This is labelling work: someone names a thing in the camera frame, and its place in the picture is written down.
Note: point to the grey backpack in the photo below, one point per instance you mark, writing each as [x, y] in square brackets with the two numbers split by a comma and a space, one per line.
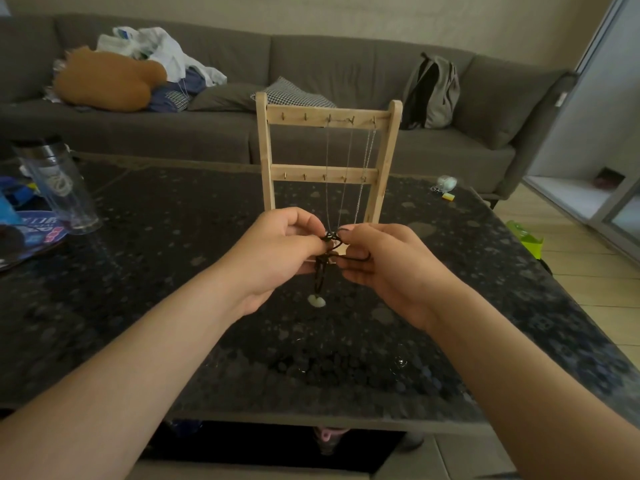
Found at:
[441, 97]

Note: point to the clear plastic tumbler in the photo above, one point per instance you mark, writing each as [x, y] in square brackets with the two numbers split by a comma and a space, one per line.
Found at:
[60, 187]

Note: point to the checkered pillow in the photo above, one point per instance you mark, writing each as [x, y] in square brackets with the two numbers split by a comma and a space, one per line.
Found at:
[292, 95]

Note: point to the grey flat cushion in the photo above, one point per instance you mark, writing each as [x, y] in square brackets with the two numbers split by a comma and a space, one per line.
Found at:
[222, 97]

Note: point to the blue cloth item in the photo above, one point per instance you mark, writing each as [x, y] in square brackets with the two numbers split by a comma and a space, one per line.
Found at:
[185, 427]

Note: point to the person's left forearm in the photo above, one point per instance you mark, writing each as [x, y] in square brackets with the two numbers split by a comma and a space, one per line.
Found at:
[110, 389]

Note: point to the white crumpled garment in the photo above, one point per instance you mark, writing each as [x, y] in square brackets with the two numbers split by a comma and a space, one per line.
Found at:
[167, 50]

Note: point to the wooden jewelry stand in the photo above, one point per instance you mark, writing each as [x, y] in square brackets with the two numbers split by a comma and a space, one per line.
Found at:
[310, 115]

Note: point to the green bag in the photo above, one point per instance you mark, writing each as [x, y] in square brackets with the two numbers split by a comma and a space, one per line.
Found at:
[526, 239]

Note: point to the blue printed packet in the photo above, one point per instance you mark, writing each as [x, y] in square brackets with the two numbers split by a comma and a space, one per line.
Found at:
[42, 232]

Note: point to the blue crumpled garment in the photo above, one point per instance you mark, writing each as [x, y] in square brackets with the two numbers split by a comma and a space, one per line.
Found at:
[192, 83]

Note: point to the person's right hand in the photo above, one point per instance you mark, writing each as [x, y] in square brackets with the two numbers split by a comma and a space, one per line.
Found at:
[405, 274]

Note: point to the person's right forearm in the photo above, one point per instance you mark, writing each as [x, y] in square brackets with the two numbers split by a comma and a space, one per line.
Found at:
[540, 389]

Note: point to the pink item under table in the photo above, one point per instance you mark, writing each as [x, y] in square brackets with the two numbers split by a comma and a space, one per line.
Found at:
[330, 434]

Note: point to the grey fabric sofa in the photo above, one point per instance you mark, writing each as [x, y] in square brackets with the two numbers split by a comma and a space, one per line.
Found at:
[340, 62]

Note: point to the blue plastic bottle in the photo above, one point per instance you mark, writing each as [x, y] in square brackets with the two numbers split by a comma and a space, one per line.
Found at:
[7, 212]

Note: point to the dark shoe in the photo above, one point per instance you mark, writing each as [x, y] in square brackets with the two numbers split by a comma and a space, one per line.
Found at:
[609, 178]

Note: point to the brown plush toy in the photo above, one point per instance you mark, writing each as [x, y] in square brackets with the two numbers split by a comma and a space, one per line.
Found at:
[105, 79]

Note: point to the sliding glass door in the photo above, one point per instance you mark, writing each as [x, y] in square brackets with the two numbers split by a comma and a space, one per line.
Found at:
[605, 104]

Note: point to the person's left hand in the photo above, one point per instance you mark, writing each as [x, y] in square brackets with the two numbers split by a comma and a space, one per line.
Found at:
[270, 254]

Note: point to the small black object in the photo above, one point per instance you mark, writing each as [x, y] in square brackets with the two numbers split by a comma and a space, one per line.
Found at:
[546, 266]

